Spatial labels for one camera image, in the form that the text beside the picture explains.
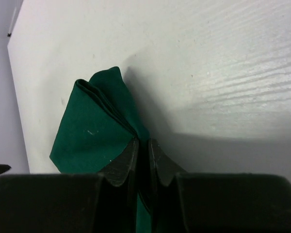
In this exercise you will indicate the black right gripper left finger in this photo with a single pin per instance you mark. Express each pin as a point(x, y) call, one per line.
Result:
point(117, 203)

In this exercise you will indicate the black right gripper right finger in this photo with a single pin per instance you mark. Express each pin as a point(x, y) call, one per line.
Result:
point(170, 194)

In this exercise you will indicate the dark green surgical cloth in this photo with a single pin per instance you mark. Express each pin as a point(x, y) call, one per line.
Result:
point(100, 119)

